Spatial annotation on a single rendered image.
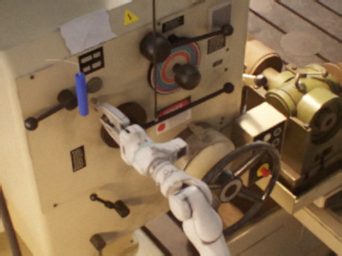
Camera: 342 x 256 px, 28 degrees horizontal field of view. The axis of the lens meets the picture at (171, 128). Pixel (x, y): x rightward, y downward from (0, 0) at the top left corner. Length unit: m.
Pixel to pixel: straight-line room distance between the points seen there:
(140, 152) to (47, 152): 0.31
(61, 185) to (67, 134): 0.18
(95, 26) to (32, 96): 0.23
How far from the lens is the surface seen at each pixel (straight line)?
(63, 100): 1.70
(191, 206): 1.51
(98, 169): 1.97
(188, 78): 1.83
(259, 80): 2.17
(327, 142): 2.57
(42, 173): 1.86
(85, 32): 1.70
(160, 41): 1.75
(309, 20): 3.39
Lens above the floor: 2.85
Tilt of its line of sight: 43 degrees down
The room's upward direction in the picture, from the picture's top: straight up
